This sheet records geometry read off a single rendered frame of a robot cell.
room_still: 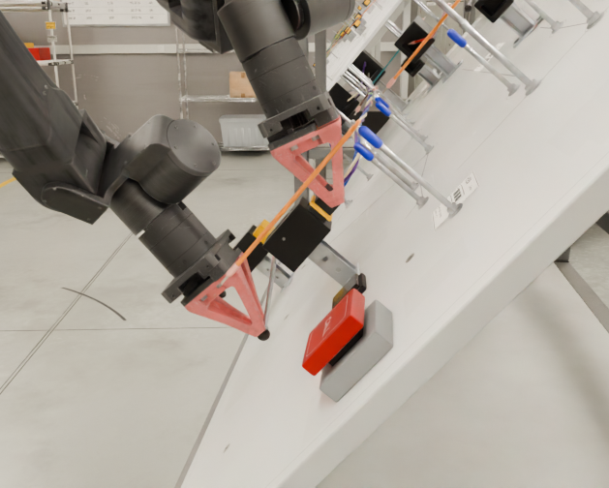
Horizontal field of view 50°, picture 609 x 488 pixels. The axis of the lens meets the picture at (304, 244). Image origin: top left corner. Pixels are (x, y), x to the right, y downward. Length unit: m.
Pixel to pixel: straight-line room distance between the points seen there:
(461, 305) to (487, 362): 0.72
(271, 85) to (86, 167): 0.18
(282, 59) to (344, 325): 0.27
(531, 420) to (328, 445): 0.57
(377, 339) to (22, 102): 0.33
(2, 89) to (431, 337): 0.37
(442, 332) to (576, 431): 0.59
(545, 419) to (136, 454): 1.61
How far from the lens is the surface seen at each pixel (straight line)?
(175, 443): 2.35
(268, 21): 0.60
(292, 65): 0.60
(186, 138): 0.60
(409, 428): 0.91
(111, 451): 2.36
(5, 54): 0.55
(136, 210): 0.64
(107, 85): 8.45
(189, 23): 0.68
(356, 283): 0.58
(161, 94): 8.32
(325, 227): 0.62
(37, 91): 0.57
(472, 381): 1.04
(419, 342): 0.39
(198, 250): 0.64
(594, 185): 0.37
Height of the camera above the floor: 1.29
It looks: 17 degrees down
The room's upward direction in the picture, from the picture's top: 1 degrees counter-clockwise
